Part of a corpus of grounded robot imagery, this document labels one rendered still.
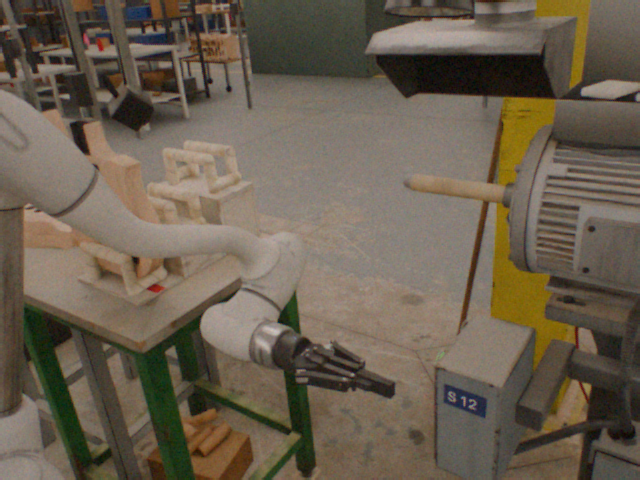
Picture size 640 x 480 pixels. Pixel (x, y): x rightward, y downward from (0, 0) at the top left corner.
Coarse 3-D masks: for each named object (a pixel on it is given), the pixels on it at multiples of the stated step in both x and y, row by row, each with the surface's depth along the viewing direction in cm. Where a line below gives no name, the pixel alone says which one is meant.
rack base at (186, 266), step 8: (208, 224) 161; (184, 256) 150; (192, 256) 152; (200, 256) 155; (208, 256) 157; (216, 256) 160; (224, 256) 162; (168, 264) 153; (176, 264) 151; (184, 264) 150; (192, 264) 153; (200, 264) 155; (208, 264) 158; (176, 272) 152; (184, 272) 151; (192, 272) 153
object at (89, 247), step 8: (88, 240) 151; (80, 248) 150; (88, 248) 148; (96, 248) 146; (104, 248) 145; (96, 256) 147; (104, 256) 144; (112, 256) 142; (120, 256) 140; (128, 256) 141
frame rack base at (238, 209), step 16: (224, 192) 160; (240, 192) 162; (176, 208) 168; (208, 208) 159; (224, 208) 158; (240, 208) 163; (256, 208) 169; (224, 224) 160; (240, 224) 165; (256, 224) 171
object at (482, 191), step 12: (420, 180) 110; (432, 180) 109; (444, 180) 107; (456, 180) 107; (432, 192) 109; (444, 192) 108; (456, 192) 106; (468, 192) 105; (480, 192) 103; (492, 192) 102
